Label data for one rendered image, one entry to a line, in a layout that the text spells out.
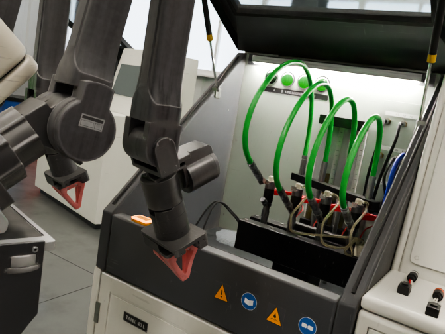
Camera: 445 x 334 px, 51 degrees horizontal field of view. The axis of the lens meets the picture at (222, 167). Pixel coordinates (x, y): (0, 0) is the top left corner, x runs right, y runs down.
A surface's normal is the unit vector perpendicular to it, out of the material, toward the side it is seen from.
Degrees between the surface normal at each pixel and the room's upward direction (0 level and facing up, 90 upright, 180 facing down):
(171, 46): 90
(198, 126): 90
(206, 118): 90
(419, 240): 76
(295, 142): 90
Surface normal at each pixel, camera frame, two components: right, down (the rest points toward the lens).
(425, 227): -0.49, -0.18
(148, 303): -0.55, 0.04
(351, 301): -0.25, -0.68
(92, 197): -0.73, -0.01
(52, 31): 0.62, 0.22
